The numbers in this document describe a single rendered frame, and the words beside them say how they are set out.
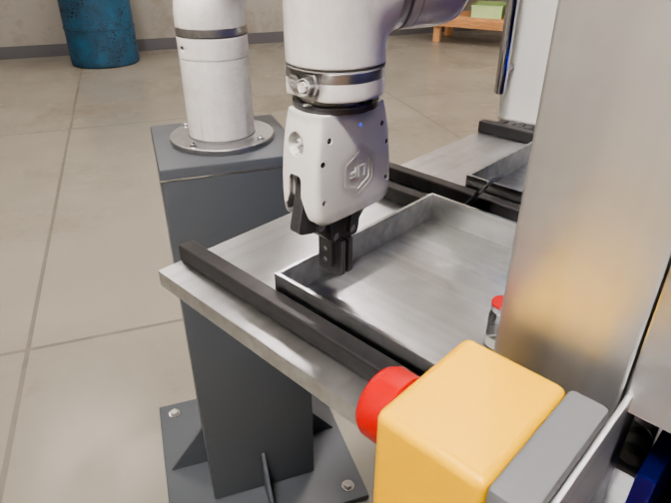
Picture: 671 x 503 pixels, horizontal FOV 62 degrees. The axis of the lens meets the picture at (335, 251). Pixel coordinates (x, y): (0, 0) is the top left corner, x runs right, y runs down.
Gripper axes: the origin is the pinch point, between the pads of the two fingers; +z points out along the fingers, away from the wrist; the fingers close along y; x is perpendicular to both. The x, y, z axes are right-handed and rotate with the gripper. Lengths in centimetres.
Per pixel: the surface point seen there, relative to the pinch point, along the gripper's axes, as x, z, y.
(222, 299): 6.8, 4.4, -9.5
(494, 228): -6.9, 2.3, 19.6
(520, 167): 2.0, 4.1, 43.2
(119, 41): 500, 69, 226
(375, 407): -21.5, -8.4, -19.6
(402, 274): -3.7, 4.2, 6.5
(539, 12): 23, -12, 86
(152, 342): 111, 92, 28
